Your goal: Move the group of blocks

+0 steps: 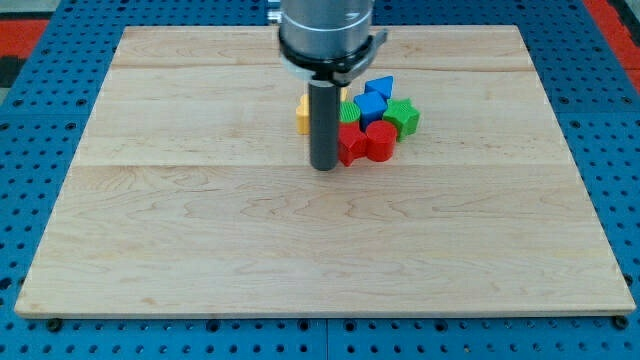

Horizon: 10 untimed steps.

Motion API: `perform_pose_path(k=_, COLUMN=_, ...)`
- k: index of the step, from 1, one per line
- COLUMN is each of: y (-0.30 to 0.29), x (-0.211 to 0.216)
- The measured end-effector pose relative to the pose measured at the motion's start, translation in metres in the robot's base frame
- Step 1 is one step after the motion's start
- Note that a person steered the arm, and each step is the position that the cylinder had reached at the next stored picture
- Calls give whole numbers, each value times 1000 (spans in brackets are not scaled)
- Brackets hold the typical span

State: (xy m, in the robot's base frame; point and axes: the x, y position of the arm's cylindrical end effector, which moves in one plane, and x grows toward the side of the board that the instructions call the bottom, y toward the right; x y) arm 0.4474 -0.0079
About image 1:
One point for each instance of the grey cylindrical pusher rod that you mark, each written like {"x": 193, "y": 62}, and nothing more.
{"x": 324, "y": 112}

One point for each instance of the small yellow block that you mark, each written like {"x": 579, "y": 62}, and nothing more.
{"x": 343, "y": 94}

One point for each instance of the green ribbed cylinder block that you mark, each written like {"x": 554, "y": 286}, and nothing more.
{"x": 349, "y": 112}

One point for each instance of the blue cube block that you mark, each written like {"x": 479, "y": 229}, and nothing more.
{"x": 372, "y": 107}

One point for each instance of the red star block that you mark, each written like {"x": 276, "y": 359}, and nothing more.
{"x": 352, "y": 143}

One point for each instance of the blue triangle block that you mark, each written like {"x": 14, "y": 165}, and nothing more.
{"x": 382, "y": 85}

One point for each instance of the red cylinder block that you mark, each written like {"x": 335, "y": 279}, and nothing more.
{"x": 381, "y": 139}

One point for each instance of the green star block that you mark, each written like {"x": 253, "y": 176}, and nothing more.
{"x": 403, "y": 115}

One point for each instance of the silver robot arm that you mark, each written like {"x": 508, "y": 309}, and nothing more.
{"x": 327, "y": 44}

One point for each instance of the light wooden board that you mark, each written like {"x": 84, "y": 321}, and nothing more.
{"x": 190, "y": 194}

